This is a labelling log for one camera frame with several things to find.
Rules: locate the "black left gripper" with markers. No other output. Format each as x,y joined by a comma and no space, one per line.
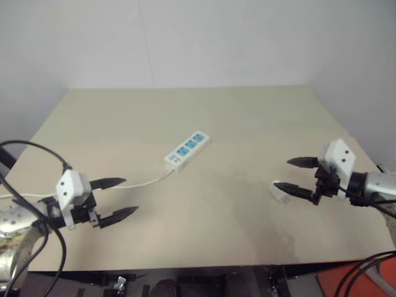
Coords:
82,212

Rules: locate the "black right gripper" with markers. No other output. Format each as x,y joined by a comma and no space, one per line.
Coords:
325,185

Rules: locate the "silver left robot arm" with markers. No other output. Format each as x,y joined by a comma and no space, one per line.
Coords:
14,223

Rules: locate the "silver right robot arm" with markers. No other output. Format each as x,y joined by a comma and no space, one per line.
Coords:
372,185

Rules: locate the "white plug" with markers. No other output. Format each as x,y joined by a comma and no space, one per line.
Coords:
279,193

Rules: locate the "white and blue power strip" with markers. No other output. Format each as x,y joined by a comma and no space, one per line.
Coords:
187,151

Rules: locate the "orange red box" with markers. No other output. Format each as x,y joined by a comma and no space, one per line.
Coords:
360,278

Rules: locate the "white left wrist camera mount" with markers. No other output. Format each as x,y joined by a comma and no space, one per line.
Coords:
71,190

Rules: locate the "black table frame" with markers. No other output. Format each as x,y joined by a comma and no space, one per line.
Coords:
154,280

